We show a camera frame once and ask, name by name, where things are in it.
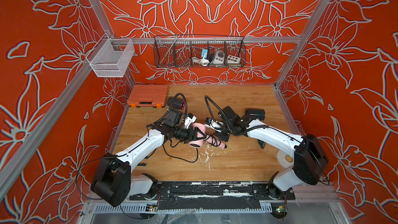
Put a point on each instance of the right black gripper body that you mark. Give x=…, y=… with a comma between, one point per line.
x=226, y=131

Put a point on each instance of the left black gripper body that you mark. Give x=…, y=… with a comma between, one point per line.
x=185, y=135

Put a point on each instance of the pink hair dryer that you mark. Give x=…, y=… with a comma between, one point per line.
x=205, y=138

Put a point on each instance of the dark green hair dryer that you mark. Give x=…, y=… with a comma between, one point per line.
x=256, y=114

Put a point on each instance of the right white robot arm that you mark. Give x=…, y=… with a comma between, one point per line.
x=309, y=158

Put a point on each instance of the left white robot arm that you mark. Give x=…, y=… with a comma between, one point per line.
x=113, y=181

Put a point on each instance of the black magenta hair dryer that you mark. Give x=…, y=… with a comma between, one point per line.
x=176, y=103

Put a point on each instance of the orange plastic tool case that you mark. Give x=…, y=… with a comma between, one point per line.
x=148, y=96

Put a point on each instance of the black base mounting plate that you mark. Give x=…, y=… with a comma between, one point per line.
x=214, y=196

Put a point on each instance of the white tape roll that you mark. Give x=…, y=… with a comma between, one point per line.
x=284, y=159

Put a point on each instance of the white power strip cube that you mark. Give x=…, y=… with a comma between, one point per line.
x=233, y=61

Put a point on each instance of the white round socket adapter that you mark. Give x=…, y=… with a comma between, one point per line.
x=218, y=57

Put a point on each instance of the blue white small box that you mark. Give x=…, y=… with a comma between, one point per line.
x=204, y=54

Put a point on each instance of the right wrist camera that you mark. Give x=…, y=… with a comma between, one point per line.
x=215, y=125

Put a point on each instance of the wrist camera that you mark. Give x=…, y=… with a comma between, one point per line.
x=189, y=120
x=215, y=125

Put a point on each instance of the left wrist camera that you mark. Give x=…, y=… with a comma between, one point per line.
x=189, y=120

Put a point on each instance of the black wire wall basket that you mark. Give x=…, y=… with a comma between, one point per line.
x=187, y=54

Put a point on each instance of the white mesh wall basket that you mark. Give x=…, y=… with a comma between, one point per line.
x=106, y=61

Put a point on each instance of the aluminium frame rail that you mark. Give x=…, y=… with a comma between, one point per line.
x=247, y=40

